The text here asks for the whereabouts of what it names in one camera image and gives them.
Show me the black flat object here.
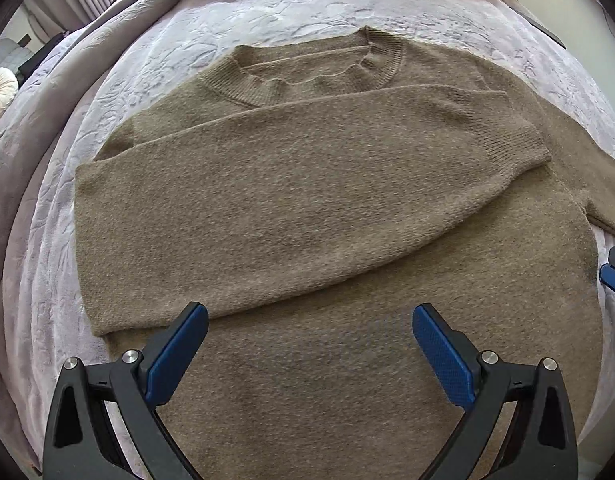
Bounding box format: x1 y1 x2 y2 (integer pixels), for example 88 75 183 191
520 7 561 43

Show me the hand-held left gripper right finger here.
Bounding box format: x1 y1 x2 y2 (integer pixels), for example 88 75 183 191
411 302 579 480

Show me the grey-purple curtain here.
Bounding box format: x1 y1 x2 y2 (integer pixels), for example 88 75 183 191
24 0 119 36

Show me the grey quilted pad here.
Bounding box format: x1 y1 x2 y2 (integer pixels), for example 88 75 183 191
0 37 33 70

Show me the lavender embossed blanket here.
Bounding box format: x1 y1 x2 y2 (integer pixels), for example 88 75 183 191
0 0 615 480

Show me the dark cloth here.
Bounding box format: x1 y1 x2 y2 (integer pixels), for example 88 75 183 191
18 34 70 81

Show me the brown knit sweater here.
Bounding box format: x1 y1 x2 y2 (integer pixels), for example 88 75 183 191
73 25 615 480

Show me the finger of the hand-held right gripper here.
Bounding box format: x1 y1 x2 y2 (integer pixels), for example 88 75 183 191
598 246 615 311

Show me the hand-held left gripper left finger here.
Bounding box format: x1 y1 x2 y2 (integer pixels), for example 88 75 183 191
43 301 209 480

